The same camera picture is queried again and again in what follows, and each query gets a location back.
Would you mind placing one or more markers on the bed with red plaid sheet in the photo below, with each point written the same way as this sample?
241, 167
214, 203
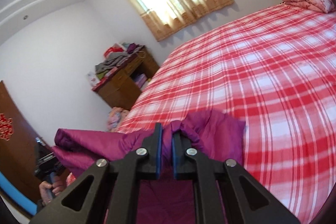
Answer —
262, 69

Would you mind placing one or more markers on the person's left hand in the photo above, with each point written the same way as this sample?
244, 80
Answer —
51, 192

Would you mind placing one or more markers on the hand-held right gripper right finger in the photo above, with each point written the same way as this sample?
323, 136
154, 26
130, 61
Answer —
176, 158

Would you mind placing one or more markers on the red paper door decoration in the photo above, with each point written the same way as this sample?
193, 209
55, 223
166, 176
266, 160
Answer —
5, 126

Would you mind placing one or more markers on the brown wooden desk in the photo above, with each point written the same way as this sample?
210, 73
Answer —
118, 90

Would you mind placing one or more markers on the red box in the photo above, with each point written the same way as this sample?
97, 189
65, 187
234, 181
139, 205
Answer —
111, 51

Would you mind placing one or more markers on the pink box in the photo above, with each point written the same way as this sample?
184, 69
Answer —
139, 80

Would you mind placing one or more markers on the brown wooden door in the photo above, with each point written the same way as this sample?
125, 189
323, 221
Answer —
21, 155

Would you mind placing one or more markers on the purple cloth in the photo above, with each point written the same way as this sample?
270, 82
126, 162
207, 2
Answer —
133, 48

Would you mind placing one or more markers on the grey clothes pile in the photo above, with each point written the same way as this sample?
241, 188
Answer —
113, 62

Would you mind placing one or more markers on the pastel clothes pile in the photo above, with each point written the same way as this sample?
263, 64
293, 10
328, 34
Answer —
116, 119

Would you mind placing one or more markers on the magenta puffer jacket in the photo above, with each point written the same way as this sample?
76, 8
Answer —
210, 134

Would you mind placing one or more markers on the white box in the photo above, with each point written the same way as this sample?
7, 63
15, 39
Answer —
92, 79

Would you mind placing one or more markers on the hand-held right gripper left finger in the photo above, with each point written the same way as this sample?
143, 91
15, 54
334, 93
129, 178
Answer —
158, 155

